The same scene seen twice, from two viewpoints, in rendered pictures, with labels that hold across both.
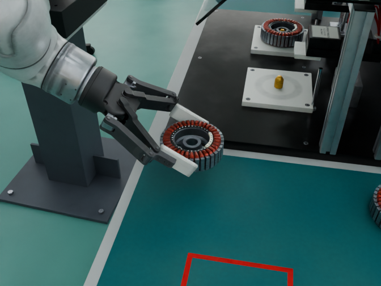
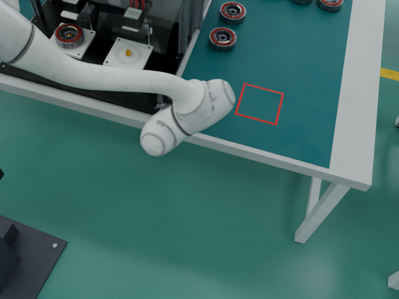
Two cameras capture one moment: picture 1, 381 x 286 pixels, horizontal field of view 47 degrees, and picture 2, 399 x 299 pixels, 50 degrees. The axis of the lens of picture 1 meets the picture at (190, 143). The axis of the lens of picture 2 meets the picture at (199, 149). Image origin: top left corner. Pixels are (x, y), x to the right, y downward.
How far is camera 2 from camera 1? 1.30 m
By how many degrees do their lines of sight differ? 58
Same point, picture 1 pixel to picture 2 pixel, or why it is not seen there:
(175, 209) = not seen: hidden behind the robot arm
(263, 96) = (137, 63)
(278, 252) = (236, 85)
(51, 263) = (96, 282)
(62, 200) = (31, 280)
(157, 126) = (144, 118)
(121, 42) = not seen: outside the picture
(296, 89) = (133, 48)
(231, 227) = not seen: hidden behind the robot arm
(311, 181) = (198, 64)
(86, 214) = (54, 257)
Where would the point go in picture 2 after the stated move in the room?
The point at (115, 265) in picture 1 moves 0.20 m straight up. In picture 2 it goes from (239, 139) to (248, 105)
